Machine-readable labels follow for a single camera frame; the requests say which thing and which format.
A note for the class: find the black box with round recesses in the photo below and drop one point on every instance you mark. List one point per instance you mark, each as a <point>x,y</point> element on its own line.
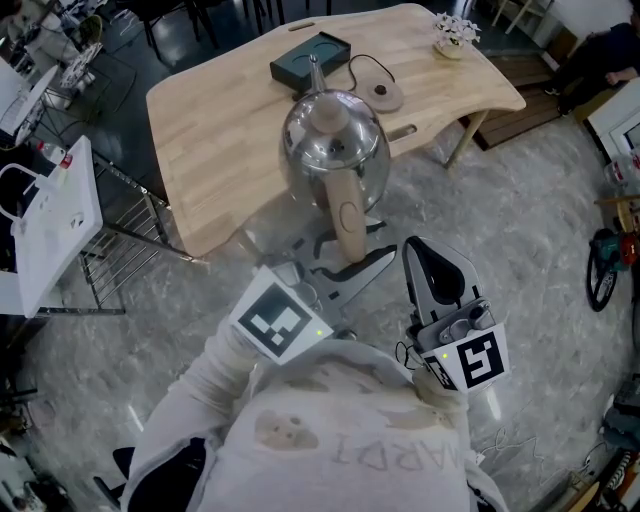
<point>310,60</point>

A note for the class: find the person's right forearm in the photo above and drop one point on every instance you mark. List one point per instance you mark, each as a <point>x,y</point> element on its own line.
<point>440,400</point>

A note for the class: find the person's white sweatshirt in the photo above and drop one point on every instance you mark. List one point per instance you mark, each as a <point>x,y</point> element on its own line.
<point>340,440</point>

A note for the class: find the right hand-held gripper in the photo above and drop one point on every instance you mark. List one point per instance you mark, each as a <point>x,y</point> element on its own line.
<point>480,355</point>

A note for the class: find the wooden floor platform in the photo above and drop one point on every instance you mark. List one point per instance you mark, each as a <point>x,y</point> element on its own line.
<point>525,105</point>

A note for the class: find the white flowers in pot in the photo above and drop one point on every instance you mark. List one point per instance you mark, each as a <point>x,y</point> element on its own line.
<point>456,32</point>

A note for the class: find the wooden table leg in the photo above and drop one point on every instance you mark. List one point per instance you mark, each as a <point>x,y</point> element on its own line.
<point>466,140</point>

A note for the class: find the green power tool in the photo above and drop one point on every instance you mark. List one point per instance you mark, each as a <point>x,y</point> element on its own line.
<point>607,250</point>

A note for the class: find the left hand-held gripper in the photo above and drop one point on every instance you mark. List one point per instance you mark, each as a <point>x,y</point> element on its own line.
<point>280,320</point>

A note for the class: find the person's left forearm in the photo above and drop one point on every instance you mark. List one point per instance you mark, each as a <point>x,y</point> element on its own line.
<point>200,380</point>

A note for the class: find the plastic bottle red cap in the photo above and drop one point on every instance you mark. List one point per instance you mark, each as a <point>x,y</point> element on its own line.
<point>55,154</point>

